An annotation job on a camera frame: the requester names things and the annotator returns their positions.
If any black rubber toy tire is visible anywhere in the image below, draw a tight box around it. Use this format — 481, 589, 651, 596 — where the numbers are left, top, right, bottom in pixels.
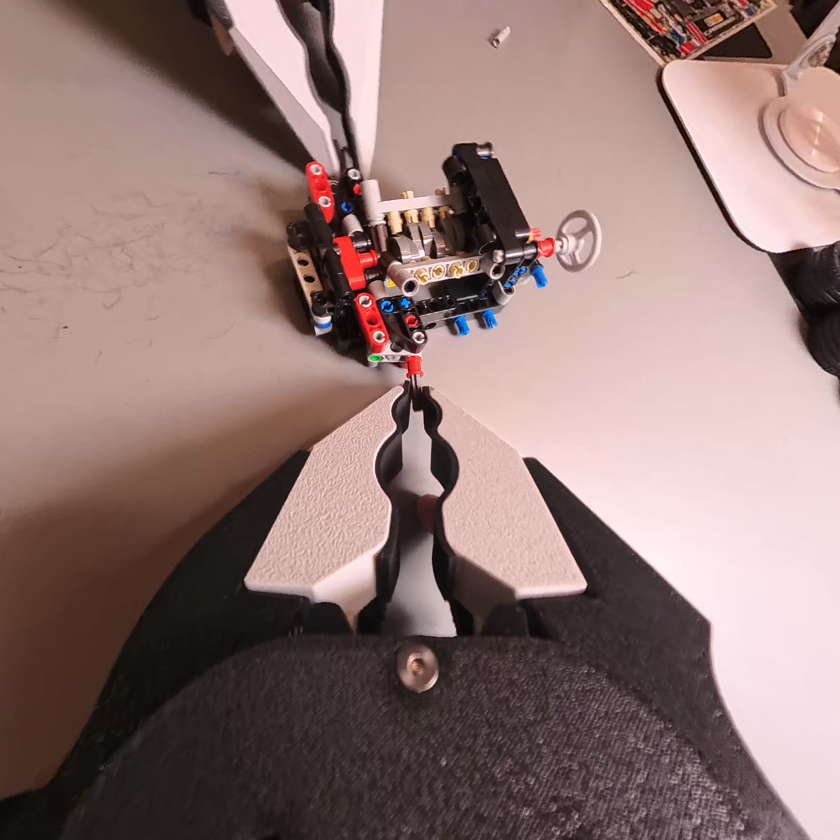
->
771, 239, 840, 316
802, 308, 840, 378

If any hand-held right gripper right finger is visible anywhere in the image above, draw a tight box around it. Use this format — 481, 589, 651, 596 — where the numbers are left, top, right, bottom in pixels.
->
420, 386, 588, 634

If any shiny sticker sheet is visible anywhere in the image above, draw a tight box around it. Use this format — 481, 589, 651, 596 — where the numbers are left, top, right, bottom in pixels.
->
600, 0, 778, 65

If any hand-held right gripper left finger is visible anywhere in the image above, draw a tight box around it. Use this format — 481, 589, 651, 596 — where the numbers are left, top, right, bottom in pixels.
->
244, 384, 413, 632

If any partly built lego car model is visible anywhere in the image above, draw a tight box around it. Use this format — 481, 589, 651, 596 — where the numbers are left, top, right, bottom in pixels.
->
285, 141, 603, 395

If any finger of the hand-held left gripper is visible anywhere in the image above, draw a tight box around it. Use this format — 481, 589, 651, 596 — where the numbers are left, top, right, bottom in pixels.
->
203, 0, 352, 172
328, 0, 386, 179

